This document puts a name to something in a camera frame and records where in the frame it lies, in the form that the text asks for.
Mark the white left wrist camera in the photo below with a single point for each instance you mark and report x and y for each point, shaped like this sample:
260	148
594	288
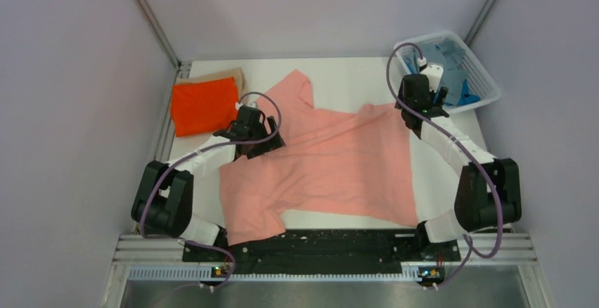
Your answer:
239	105

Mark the white plastic basket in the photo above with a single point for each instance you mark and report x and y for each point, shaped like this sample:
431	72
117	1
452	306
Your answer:
479	80

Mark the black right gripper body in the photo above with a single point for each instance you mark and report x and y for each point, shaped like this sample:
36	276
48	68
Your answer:
400	97

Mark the orange folded t shirt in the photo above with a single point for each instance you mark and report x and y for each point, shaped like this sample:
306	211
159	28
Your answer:
199	108

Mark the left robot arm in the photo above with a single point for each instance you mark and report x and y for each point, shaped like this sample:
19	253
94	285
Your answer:
164	202

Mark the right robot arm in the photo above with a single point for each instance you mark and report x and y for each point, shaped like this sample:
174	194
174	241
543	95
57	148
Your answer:
488	193

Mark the grey t shirt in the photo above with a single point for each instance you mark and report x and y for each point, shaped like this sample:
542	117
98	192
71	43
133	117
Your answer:
450	55

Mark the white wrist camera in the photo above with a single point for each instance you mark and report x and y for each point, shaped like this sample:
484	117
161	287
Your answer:
432	71
239	105

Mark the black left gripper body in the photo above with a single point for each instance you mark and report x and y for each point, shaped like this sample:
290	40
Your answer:
261	131

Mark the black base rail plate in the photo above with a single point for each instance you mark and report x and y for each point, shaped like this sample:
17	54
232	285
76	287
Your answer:
325	252

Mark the aluminium frame post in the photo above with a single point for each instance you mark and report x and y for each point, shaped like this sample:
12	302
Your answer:
479	21
157	31

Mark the left aluminium frame post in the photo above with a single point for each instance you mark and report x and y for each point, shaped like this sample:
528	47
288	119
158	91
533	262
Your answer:
157	31

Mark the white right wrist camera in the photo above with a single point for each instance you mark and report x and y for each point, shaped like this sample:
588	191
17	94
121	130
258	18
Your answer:
432	71

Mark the pink t shirt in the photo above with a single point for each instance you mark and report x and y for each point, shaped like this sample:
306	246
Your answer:
332	162

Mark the right aluminium frame post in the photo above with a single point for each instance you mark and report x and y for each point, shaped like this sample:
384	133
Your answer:
479	21

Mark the blue t shirt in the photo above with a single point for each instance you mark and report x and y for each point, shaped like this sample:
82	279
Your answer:
468	97

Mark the beige folded t shirt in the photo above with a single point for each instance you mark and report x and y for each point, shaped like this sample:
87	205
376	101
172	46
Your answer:
235	73

